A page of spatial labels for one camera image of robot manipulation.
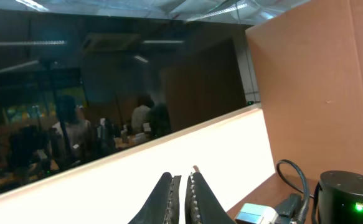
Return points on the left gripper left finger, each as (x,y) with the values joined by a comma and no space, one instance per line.
(163,204)

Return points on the brown cardboard panel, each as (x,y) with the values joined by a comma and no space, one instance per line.
(309,68)

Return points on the dark glass window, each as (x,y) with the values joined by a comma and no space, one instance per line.
(76,88)

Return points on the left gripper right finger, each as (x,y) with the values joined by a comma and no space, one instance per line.
(201,205)

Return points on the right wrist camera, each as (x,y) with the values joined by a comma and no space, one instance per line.
(256,214)

